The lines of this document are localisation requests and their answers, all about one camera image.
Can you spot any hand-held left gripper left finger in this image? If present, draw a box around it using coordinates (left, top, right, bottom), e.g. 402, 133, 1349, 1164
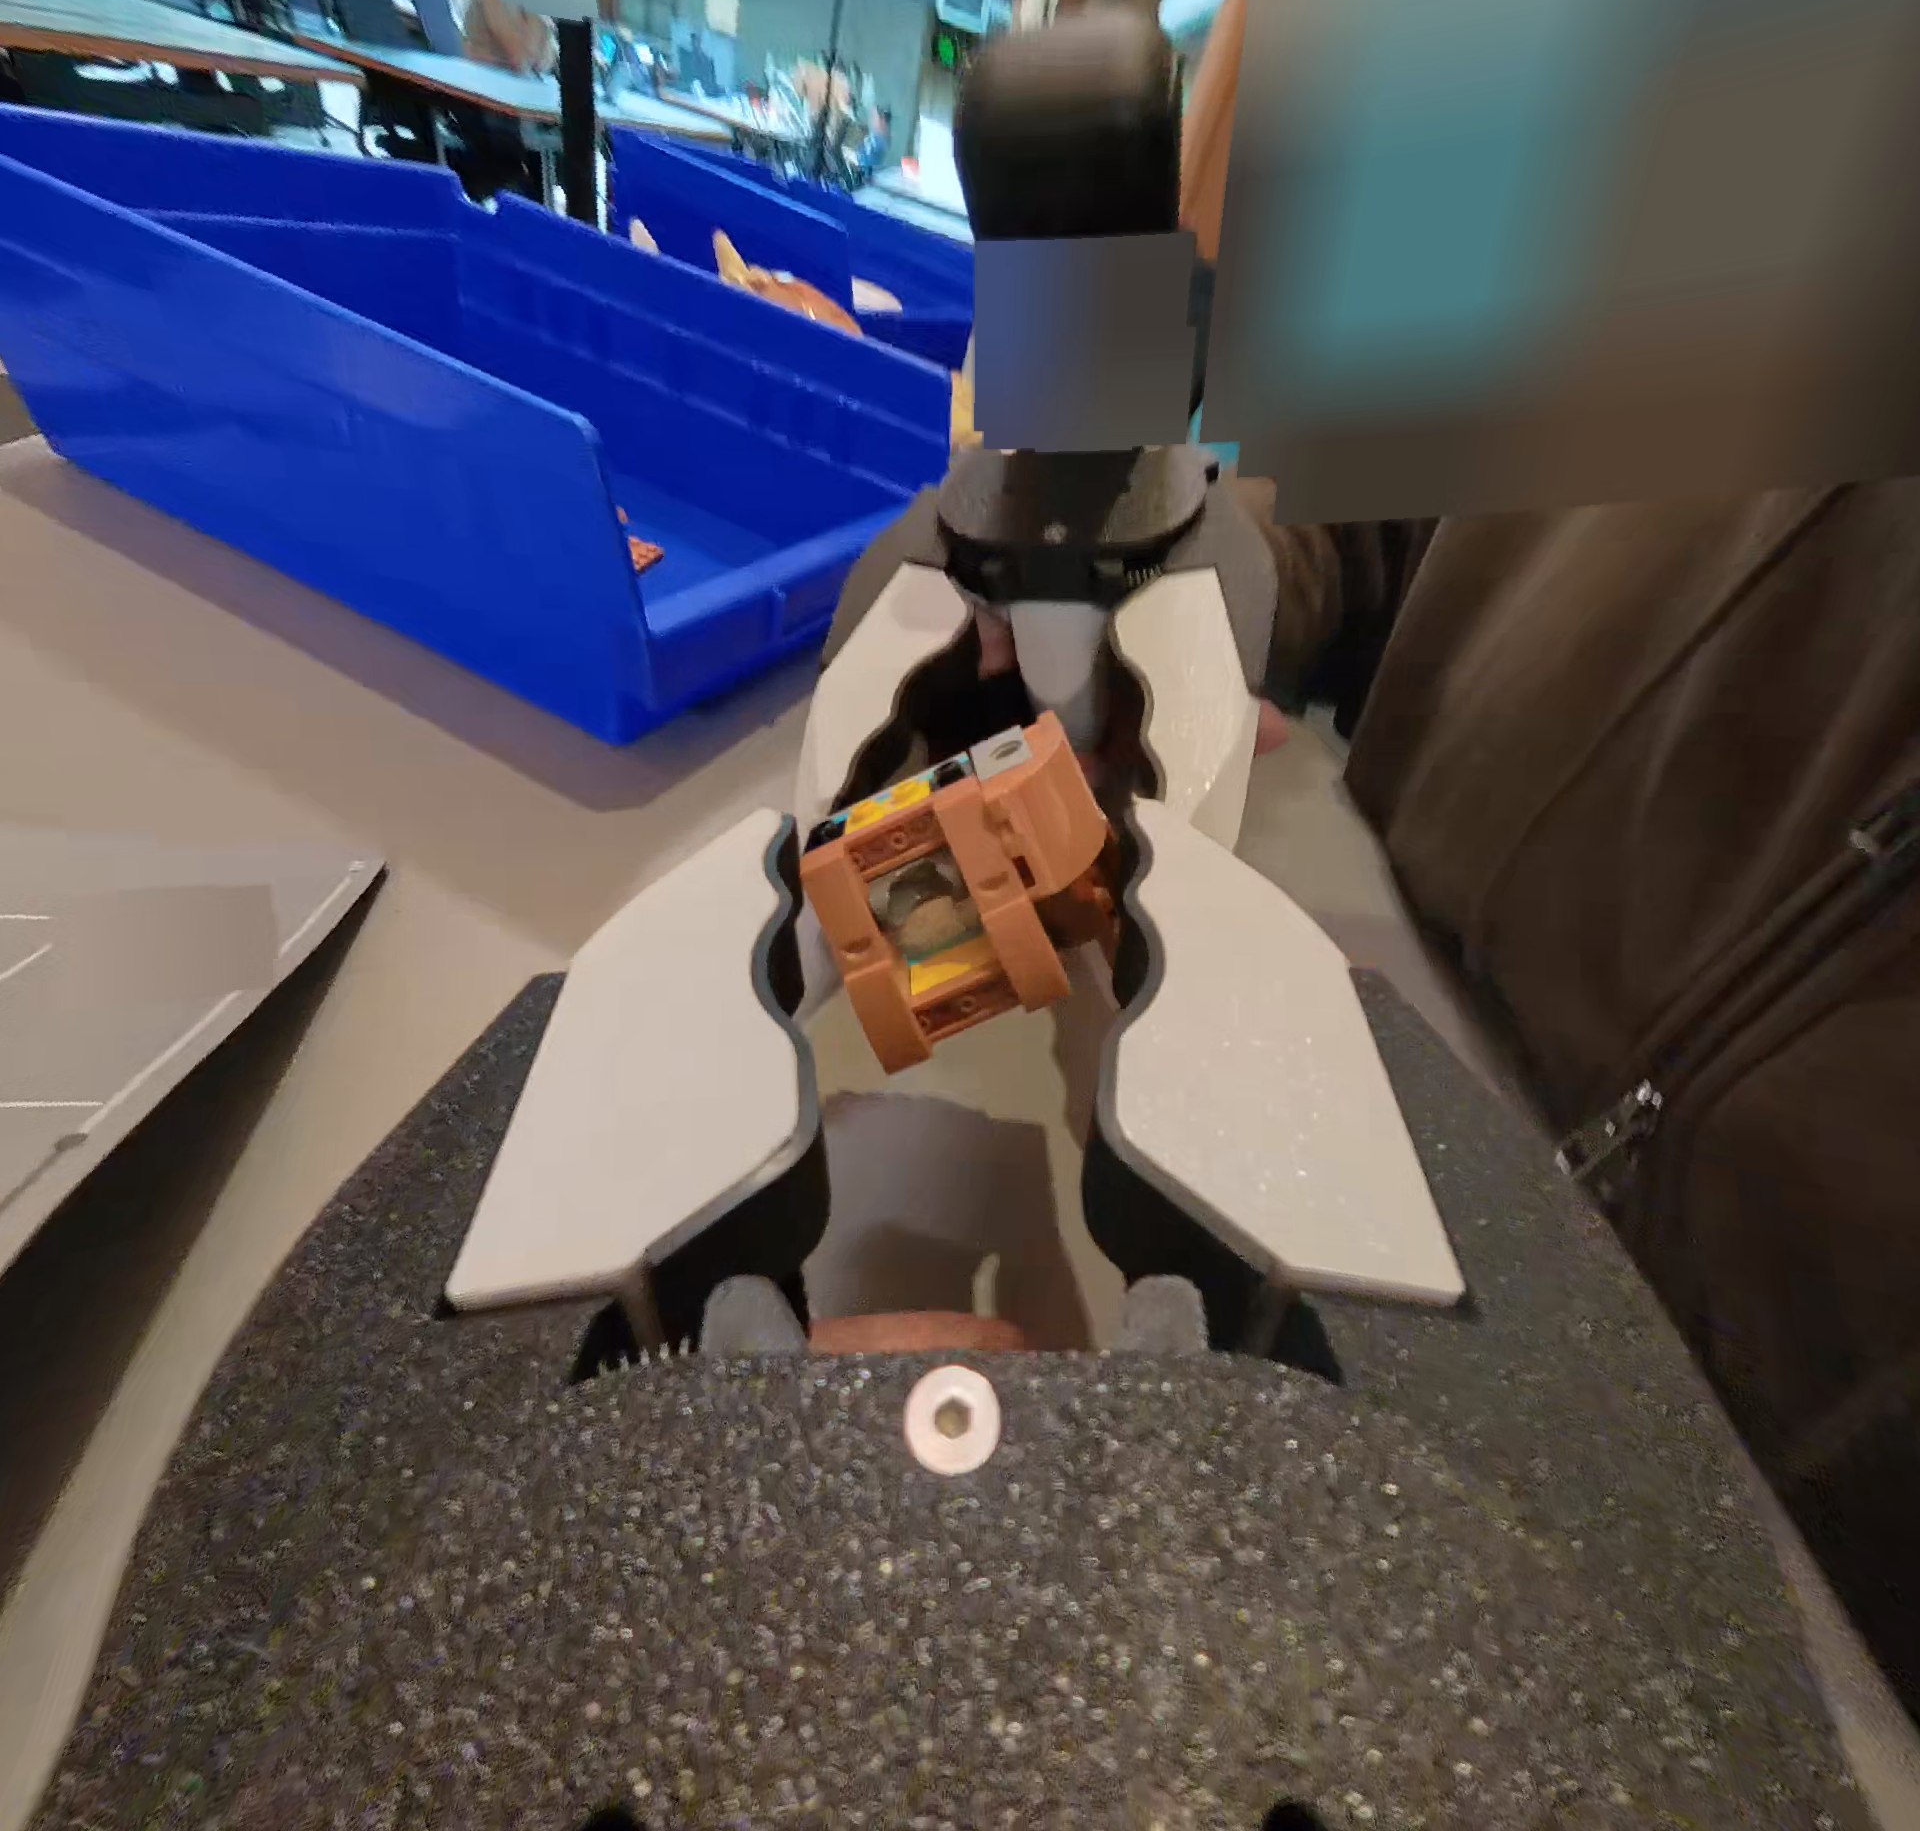
445, 808, 830, 1315

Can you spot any person's brown jacket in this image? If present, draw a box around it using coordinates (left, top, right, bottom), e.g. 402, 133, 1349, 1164
1342, 481, 1920, 1562

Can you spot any grey desk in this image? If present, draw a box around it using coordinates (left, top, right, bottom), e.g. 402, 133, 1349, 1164
0, 406, 1920, 1831

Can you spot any blue plastic bin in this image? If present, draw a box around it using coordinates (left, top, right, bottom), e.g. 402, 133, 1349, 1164
0, 103, 954, 749
607, 129, 978, 371

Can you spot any person's right forearm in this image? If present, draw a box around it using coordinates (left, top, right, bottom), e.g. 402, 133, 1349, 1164
1266, 518, 1428, 728

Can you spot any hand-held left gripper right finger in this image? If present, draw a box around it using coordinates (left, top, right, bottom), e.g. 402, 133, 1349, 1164
1095, 808, 1470, 1353

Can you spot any brown brick figure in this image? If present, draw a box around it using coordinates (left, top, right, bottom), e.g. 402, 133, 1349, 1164
627, 218, 901, 341

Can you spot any grey instruction booklet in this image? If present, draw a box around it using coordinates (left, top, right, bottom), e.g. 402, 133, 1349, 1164
0, 834, 389, 1270

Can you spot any person's left hand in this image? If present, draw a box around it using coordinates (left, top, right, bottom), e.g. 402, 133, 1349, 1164
809, 1311, 1028, 1356

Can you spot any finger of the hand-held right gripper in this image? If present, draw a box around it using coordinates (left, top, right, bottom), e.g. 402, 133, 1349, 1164
792, 563, 979, 843
1110, 563, 1264, 853

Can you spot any colourful toy brick build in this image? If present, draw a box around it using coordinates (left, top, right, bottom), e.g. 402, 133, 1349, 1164
799, 709, 1118, 1075

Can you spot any brown background desk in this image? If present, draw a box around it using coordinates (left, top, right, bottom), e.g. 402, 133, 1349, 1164
0, 0, 368, 93

